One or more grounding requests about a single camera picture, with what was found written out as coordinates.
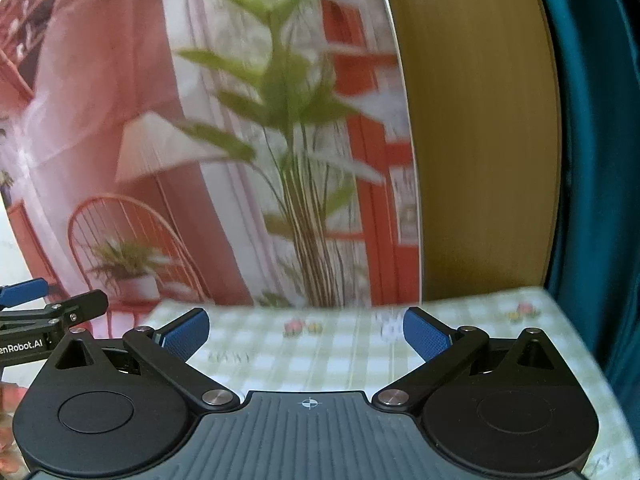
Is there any green checkered bunny tablecloth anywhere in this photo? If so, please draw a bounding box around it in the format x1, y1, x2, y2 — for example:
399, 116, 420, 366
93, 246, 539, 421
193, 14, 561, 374
142, 285, 637, 480

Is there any printed room scene backdrop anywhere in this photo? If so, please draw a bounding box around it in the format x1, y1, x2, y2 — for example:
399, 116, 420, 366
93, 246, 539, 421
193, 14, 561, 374
1, 0, 422, 336

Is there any yellow wooden board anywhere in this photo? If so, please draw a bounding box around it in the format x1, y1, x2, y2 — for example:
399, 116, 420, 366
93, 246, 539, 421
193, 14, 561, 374
388, 0, 562, 300

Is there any teal curtain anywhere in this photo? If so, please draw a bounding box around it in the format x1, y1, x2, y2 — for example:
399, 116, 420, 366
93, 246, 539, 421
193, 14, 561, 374
529, 0, 640, 411

